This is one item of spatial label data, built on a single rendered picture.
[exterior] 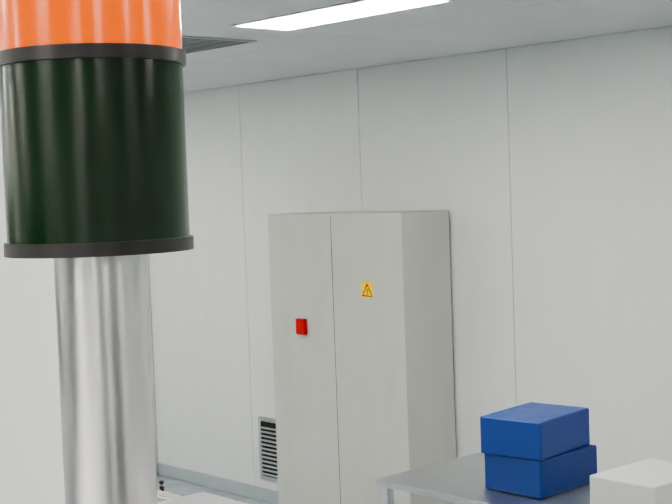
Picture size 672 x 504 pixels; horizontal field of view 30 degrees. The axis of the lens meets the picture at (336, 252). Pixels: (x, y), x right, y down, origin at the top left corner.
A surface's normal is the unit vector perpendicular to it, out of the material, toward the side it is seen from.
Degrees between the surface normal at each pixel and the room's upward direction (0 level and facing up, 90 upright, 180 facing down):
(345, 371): 90
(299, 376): 90
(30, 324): 90
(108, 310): 90
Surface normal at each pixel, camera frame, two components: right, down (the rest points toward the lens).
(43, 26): -0.28, 0.06
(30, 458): 0.67, 0.01
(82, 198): 0.03, 0.05
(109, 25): 0.34, 0.04
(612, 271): -0.74, 0.06
